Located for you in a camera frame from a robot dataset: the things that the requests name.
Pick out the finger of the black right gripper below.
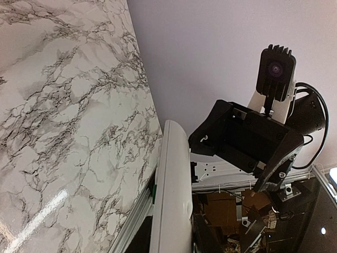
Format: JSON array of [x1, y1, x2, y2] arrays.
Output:
[[253, 137, 304, 193], [189, 100, 233, 156]]

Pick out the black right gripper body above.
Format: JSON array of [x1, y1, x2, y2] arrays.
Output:
[[223, 104, 303, 173]]

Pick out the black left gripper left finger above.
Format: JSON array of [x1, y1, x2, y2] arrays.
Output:
[[124, 216, 153, 253]]

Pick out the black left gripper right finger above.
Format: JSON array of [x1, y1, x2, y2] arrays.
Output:
[[193, 214, 223, 253]]

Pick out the white remote control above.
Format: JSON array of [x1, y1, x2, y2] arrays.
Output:
[[150, 120, 193, 252]]

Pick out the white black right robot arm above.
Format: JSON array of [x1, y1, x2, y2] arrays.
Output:
[[189, 83, 329, 192]]

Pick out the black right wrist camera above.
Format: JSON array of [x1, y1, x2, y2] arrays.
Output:
[[256, 44, 296, 102]]

